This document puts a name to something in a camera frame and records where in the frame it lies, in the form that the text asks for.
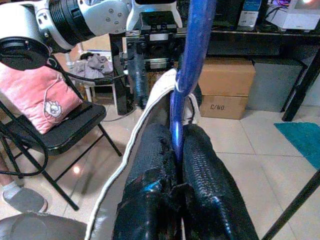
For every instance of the large plain cardboard box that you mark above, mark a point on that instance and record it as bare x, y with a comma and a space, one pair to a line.
225, 77

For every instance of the teal floor mat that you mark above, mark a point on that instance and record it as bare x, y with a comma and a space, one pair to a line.
302, 140

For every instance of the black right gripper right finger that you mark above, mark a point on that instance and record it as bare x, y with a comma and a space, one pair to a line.
207, 187

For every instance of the printed cardboard box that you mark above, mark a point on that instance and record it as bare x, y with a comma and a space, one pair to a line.
232, 110

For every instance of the cream denim jacket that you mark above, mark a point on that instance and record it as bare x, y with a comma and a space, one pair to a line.
142, 112

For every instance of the black desk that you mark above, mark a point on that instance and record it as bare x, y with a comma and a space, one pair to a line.
250, 45

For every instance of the person's leg with white sock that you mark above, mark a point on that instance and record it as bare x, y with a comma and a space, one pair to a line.
10, 187

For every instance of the grey storage box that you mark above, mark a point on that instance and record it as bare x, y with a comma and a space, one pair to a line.
275, 85

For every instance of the black folding chair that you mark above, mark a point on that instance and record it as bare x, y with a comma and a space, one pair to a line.
75, 125

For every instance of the white flat box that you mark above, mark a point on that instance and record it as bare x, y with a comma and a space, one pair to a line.
300, 17

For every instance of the white plastic chair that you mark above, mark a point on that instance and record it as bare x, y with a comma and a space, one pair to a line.
100, 85

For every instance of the grey clothes pile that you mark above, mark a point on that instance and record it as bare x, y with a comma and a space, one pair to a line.
95, 65

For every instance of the grey slipper shoe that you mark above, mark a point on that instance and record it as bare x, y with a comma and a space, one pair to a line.
22, 200

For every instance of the black table leg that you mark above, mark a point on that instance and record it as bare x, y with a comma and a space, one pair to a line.
293, 203

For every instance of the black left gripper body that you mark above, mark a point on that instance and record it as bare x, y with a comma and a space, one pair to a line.
156, 25

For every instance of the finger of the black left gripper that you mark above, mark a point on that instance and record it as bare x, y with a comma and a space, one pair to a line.
138, 80

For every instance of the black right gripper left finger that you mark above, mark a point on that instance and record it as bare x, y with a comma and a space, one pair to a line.
147, 175

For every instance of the pink pillow with print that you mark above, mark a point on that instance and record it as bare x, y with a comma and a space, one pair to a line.
30, 95

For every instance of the white and blue box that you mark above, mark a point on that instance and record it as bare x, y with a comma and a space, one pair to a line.
250, 17

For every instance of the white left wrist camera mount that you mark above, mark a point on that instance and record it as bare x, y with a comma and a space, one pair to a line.
131, 17

